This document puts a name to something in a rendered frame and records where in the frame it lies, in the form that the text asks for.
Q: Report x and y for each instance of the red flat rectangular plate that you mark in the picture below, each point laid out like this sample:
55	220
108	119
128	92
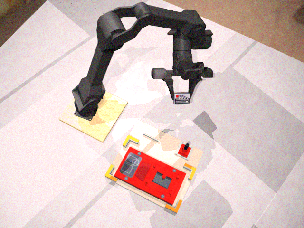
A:
150	175

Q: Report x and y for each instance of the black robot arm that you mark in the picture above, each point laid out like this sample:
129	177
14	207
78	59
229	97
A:
187	28

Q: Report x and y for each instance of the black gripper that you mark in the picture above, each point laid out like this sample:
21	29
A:
166	75

